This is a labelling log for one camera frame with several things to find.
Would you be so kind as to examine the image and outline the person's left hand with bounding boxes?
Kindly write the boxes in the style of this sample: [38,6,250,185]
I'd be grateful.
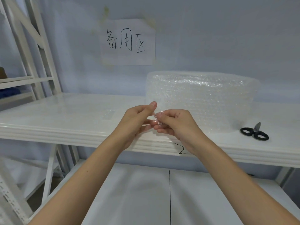
[115,101,158,150]

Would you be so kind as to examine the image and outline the person's right hand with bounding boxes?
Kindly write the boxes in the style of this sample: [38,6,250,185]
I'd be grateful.
[151,109,208,155]

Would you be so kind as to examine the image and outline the clear bubble wrap roll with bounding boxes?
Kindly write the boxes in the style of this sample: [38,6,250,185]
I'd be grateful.
[145,71,261,134]

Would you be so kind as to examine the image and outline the person's left forearm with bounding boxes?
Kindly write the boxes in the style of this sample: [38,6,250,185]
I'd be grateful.
[27,137,133,225]

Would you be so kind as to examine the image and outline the person's right forearm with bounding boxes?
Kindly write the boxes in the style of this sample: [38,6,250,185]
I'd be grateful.
[189,138,300,225]

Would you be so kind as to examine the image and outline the white paper sign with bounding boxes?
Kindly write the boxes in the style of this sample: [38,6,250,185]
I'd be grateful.
[101,19,156,66]

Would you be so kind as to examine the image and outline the white metal shelving unit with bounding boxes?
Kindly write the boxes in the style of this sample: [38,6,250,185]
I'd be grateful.
[0,92,300,225]

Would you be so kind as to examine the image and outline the white metal side rack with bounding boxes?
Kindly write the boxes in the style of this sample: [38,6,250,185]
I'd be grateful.
[0,0,63,110]

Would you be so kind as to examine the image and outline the blue cloth item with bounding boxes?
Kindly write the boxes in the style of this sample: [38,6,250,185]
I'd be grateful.
[0,88,21,99]

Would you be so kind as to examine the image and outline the black-handled scissors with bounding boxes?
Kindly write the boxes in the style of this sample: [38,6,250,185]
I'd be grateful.
[240,122,270,141]

